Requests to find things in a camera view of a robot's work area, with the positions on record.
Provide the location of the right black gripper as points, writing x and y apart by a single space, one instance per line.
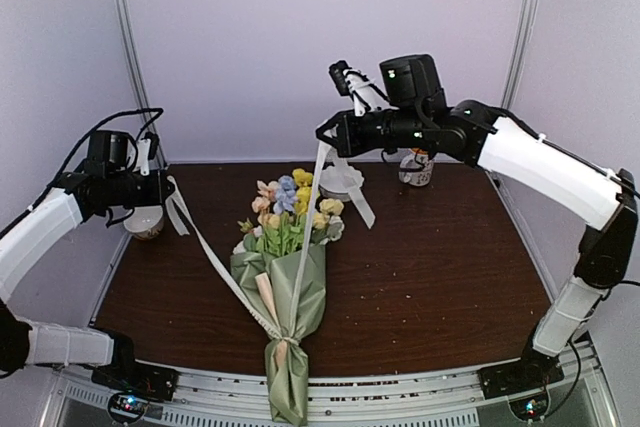
350 139

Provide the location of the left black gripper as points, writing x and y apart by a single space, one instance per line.
156 196

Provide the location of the bright yellow flower stem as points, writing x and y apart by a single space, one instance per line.
306 196

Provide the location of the white printed ribbon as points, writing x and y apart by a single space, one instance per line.
183 222

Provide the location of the cream yellow rose stem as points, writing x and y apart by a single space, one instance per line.
280 234

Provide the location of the white patterned mug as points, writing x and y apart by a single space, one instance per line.
416 168

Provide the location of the peach flower stem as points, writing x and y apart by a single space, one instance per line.
266 193

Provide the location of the green and pink wrapping paper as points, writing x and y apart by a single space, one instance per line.
269 284

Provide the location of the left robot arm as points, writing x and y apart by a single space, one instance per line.
23 244

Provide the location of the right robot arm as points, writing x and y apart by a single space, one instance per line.
601 203

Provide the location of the small white tea bowl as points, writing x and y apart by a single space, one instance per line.
145 223

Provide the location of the white fluted dish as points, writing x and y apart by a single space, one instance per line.
331 183

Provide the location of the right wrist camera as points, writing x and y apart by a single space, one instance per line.
365 95

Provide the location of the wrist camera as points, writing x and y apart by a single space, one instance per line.
365 95
145 150

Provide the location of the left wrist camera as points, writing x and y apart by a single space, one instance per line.
145 150

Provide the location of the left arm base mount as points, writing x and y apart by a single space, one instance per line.
126 373

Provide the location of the right aluminium frame post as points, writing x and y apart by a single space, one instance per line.
524 30

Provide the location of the aluminium frame post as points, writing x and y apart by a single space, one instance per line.
133 65
524 30

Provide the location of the left aluminium frame post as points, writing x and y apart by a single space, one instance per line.
133 65

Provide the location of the aluminium front rail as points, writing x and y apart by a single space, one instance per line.
452 397

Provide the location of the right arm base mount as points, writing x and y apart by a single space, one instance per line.
533 370

